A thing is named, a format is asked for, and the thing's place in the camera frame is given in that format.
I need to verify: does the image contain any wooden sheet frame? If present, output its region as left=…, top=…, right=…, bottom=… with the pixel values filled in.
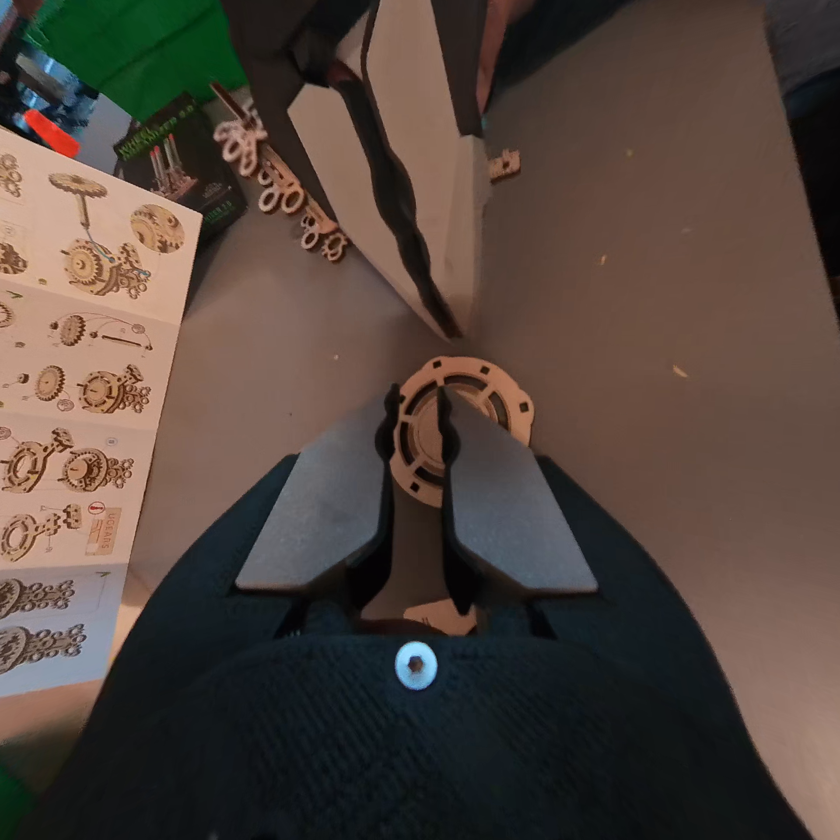
left=402, top=598, right=479, bottom=637

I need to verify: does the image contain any wooden model piece with rings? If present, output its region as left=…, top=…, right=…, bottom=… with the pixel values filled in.
left=210, top=82, right=352, bottom=263

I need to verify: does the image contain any illustrated assembly booklet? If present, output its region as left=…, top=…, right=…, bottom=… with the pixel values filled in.
left=0, top=128, right=203, bottom=700

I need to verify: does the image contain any orange plastic piece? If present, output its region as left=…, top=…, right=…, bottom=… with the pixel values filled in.
left=23, top=108, right=81, bottom=158

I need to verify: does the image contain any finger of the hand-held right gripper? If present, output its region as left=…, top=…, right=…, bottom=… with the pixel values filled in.
left=363, top=0, right=493, bottom=337
left=286, top=80, right=462, bottom=338

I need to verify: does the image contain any round wooden ring part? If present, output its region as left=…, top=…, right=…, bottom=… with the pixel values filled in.
left=387, top=356, right=536, bottom=509

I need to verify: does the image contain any dark model kit box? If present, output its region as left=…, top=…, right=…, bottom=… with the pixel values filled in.
left=113, top=92, right=249, bottom=247

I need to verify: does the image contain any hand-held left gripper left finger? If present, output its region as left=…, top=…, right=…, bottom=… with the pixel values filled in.
left=235, top=384, right=403, bottom=609

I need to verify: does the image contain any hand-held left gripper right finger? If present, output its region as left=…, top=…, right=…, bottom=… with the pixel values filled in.
left=437, top=387, right=599, bottom=616

